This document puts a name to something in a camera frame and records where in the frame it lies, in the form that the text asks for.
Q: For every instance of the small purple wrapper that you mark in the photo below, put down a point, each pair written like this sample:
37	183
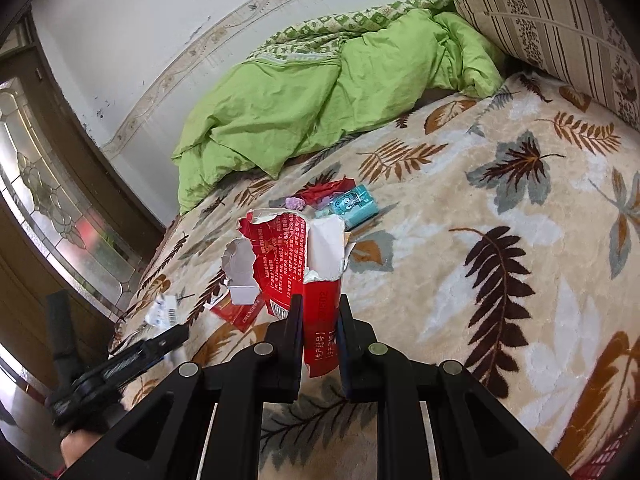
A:
295	203

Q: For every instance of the red mesh basket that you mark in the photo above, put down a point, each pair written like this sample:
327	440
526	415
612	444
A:
610	462

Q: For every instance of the person's left hand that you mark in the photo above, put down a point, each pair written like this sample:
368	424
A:
80	447

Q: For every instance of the striped beige bolster cushion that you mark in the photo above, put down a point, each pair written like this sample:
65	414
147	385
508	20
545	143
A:
550	25

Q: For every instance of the red flat pack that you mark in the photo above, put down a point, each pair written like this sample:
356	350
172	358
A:
237	316

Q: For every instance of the crumpled red wrapper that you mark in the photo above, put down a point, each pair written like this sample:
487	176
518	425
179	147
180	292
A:
325	191

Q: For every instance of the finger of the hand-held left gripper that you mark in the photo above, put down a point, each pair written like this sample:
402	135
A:
150	352

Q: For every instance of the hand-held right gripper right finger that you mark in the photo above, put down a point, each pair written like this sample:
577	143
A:
345	355

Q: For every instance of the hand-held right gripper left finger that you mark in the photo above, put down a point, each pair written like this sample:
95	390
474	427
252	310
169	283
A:
292	345

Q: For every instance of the white barcode paper scrap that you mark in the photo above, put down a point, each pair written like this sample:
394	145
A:
162	310

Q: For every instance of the green quilt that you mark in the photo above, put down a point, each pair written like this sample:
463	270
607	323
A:
310	90

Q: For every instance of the torn red carton box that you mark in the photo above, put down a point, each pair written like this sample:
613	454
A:
280	260

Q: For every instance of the teal cartoon tissue pack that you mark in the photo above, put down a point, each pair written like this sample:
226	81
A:
352	205

